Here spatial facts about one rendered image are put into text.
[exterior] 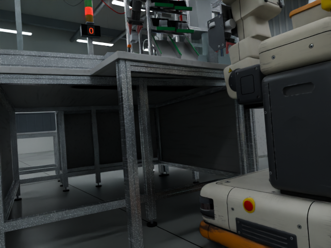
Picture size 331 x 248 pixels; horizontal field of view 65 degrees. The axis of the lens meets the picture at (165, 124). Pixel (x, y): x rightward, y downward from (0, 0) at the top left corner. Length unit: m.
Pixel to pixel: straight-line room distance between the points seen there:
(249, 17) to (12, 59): 1.11
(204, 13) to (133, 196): 2.34
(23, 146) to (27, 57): 10.69
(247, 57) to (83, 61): 0.83
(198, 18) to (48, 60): 1.90
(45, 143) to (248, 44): 11.38
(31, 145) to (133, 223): 11.09
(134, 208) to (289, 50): 0.81
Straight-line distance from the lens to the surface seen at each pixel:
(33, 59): 1.45
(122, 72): 1.10
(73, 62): 1.46
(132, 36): 1.74
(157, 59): 1.18
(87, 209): 1.40
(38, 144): 12.14
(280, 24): 11.20
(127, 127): 1.07
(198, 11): 3.01
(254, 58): 1.22
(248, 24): 1.29
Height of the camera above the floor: 0.53
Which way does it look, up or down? 1 degrees up
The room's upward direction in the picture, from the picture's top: 4 degrees counter-clockwise
